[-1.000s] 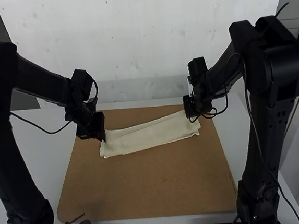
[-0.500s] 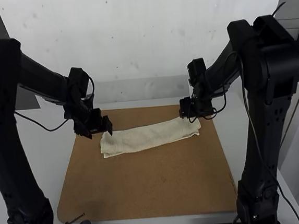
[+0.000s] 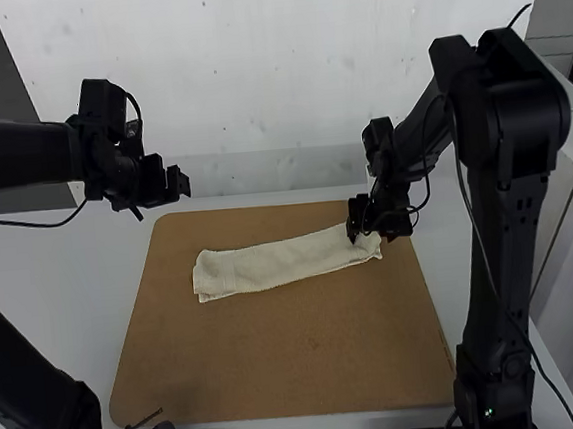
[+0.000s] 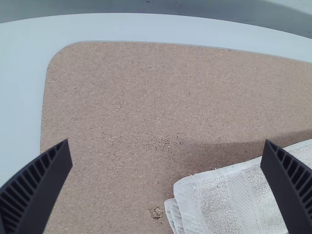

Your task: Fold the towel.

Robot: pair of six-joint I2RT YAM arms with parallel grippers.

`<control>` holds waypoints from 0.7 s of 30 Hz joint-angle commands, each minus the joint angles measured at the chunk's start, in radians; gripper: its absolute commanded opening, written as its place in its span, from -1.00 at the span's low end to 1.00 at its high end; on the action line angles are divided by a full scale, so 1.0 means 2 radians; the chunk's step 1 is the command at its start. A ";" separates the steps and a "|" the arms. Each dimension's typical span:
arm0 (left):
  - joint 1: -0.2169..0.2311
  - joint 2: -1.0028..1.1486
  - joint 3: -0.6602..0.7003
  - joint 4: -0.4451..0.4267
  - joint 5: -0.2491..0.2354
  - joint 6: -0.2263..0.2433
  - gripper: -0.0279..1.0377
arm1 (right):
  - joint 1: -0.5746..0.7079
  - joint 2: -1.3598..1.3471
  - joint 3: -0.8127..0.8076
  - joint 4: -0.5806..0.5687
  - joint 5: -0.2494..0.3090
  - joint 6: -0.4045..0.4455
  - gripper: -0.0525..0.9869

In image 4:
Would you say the pale towel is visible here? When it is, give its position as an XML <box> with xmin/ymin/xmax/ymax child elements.
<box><xmin>163</xmin><ymin>139</ymin><xmax>312</xmax><ymax>234</ymax></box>

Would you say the cork mat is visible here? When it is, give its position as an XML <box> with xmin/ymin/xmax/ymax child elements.
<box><xmin>39</xmin><ymin>41</ymin><xmax>312</xmax><ymax>234</ymax></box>

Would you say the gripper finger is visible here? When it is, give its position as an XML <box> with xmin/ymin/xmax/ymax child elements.
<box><xmin>0</xmin><ymin>138</ymin><xmax>74</xmax><ymax>234</ymax></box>
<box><xmin>260</xmin><ymin>139</ymin><xmax>312</xmax><ymax>234</ymax></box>

